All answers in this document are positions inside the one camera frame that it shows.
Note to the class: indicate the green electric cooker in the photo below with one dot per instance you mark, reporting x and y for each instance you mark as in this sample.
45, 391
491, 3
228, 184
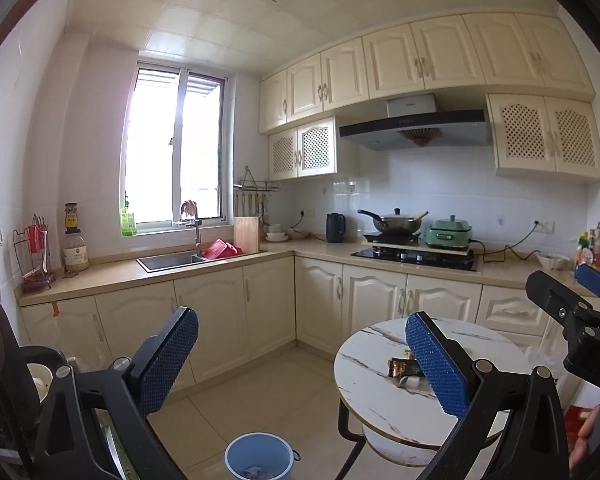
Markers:
450, 235

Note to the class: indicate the red utensil stand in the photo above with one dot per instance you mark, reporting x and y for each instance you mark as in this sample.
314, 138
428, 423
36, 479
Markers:
36, 245

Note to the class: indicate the cream lower cabinets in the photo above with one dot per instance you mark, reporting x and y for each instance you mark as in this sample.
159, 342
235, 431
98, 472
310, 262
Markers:
270, 305

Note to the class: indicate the large clear jar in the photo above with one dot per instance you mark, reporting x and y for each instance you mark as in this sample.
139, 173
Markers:
76, 254

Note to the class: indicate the black kettle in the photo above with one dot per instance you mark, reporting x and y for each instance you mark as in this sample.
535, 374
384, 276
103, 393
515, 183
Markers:
335, 229

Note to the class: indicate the red dish rack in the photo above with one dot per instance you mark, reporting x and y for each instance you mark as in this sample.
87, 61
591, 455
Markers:
222, 250

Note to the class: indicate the round marble table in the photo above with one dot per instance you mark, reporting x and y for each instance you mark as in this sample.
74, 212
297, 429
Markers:
375, 400

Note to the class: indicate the large lattice door cabinet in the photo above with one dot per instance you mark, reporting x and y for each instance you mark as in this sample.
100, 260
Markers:
545, 135

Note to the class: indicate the red box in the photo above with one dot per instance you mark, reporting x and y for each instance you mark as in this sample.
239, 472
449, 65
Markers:
575, 417

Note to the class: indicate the wall socket with plug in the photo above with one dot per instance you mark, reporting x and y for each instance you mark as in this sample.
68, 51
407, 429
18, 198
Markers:
544, 226

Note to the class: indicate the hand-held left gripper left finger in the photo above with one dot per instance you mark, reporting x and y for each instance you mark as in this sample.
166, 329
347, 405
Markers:
167, 360

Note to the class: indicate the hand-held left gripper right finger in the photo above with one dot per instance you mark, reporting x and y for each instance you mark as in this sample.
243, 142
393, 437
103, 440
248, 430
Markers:
437, 370

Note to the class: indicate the sliding window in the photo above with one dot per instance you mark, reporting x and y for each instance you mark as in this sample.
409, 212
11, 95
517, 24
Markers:
155, 160

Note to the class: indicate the black chair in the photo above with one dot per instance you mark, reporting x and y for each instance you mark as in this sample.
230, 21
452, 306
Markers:
2, 360

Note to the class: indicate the wooden cutting board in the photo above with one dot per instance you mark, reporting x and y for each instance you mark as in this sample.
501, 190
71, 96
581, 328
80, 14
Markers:
246, 235

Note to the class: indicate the brown gold snack wrapper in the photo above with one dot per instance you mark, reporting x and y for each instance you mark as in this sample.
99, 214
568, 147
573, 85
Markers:
402, 367

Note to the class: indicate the small lattice door cabinet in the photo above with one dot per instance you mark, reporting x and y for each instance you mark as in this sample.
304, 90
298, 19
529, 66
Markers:
312, 147

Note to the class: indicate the black gas stove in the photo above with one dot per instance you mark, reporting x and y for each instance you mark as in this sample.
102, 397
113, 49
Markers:
415, 258

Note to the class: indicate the person's right hand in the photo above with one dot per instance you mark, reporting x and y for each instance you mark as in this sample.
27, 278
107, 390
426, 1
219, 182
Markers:
585, 432

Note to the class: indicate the stack of white bowls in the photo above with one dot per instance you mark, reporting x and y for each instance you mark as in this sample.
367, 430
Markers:
276, 233

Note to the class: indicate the cream upper cabinets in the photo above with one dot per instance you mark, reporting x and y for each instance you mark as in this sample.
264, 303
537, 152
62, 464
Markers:
430, 60

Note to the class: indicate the steel faucet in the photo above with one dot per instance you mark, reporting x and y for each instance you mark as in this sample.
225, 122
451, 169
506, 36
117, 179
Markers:
198, 235

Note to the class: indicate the steel sink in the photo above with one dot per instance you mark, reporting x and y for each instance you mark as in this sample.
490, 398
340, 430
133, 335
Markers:
170, 261

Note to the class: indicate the pink cloth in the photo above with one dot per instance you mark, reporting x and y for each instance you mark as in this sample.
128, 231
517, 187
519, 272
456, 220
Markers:
190, 208

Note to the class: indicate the wall utensil rail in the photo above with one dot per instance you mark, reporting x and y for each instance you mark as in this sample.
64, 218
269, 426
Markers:
255, 187

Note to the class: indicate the cream cabinets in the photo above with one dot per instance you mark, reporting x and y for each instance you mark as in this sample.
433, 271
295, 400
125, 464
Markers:
430, 60
270, 305

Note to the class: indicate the black induction cooker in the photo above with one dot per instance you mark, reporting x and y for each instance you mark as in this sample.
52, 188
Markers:
390, 238

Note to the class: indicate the cluster of condiment bottles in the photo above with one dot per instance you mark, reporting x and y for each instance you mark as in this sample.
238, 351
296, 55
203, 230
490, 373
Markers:
592, 250

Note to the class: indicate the range hood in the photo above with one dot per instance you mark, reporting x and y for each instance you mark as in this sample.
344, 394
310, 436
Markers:
415, 125

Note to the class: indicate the blue trash bin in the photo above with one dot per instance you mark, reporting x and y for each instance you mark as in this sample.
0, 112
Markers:
250, 455

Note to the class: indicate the dark sauce bottle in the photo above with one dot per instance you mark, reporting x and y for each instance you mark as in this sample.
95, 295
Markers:
71, 219

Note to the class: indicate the green bottle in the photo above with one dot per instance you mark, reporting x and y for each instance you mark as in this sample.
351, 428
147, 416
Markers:
128, 222

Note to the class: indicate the black wok with lid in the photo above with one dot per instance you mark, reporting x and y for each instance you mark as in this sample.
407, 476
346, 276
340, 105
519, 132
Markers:
395, 222

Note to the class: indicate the white bowl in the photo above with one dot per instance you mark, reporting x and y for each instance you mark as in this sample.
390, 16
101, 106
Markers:
552, 261

